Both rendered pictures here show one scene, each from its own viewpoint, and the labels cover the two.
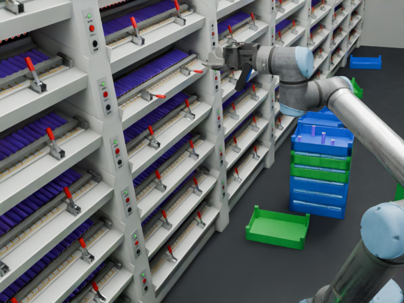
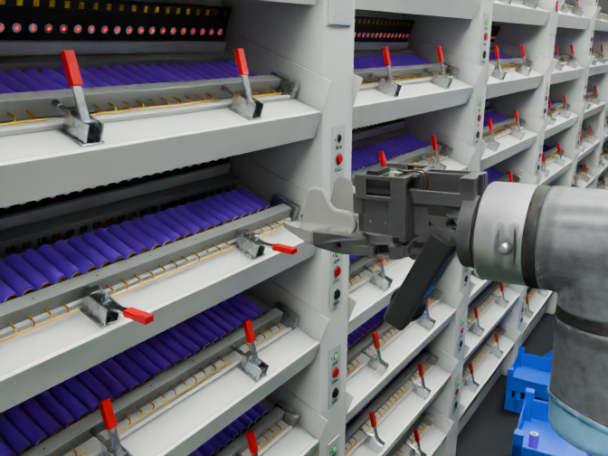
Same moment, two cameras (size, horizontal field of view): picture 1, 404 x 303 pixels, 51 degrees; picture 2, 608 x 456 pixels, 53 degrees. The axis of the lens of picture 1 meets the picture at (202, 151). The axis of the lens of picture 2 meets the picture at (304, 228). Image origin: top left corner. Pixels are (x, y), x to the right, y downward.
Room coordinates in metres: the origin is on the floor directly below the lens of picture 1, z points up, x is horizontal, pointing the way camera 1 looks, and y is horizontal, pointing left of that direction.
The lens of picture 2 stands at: (0.79, -0.07, 1.25)
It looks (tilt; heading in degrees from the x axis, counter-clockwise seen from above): 17 degrees down; 2
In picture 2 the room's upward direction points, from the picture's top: straight up
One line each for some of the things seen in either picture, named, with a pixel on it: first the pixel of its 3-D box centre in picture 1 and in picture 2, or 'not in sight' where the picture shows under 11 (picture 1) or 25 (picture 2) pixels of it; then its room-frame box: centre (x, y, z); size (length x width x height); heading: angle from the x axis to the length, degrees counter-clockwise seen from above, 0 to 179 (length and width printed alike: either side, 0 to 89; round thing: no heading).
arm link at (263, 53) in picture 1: (265, 60); (506, 233); (1.32, -0.23, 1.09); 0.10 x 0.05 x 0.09; 148
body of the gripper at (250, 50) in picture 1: (242, 57); (422, 215); (1.37, -0.16, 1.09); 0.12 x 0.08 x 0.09; 58
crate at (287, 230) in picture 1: (278, 226); not in sight; (1.73, -0.37, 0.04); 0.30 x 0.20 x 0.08; 67
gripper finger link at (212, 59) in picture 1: (211, 59); (317, 214); (1.40, -0.06, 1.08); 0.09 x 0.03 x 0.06; 65
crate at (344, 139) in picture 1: (323, 137); (592, 442); (1.93, -0.64, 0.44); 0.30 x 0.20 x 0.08; 66
